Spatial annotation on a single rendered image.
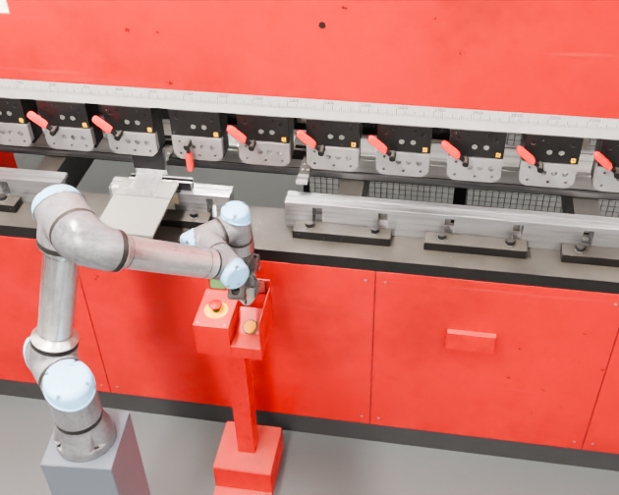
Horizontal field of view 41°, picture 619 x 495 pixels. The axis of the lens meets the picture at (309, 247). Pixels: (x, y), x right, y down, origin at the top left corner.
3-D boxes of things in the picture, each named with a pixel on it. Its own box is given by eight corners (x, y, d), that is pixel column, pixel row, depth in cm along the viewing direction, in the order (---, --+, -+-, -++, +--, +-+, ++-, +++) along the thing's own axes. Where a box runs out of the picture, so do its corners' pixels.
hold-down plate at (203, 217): (116, 222, 260) (115, 214, 258) (122, 211, 264) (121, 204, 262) (208, 230, 255) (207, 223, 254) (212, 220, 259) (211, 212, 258)
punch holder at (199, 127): (174, 158, 245) (167, 109, 234) (183, 142, 251) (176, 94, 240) (223, 162, 242) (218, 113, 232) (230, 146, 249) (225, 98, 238)
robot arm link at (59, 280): (37, 404, 201) (51, 213, 174) (19, 365, 211) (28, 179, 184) (84, 392, 208) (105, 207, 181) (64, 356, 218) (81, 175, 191)
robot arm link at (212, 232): (195, 252, 203) (233, 234, 207) (175, 229, 210) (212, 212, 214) (199, 275, 208) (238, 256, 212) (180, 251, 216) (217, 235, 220)
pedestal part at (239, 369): (238, 451, 283) (223, 343, 248) (242, 437, 287) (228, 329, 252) (254, 454, 282) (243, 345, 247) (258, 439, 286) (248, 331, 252)
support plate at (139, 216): (92, 233, 237) (92, 230, 237) (124, 181, 257) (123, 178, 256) (152, 239, 235) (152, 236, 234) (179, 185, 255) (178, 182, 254)
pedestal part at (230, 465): (212, 500, 282) (208, 479, 274) (229, 440, 301) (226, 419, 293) (269, 508, 279) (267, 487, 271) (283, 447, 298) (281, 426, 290)
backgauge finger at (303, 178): (282, 186, 254) (281, 173, 251) (297, 140, 273) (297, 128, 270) (320, 189, 252) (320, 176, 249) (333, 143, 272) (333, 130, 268)
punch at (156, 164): (135, 174, 255) (130, 147, 249) (138, 170, 257) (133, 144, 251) (166, 176, 254) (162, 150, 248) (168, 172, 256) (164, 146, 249)
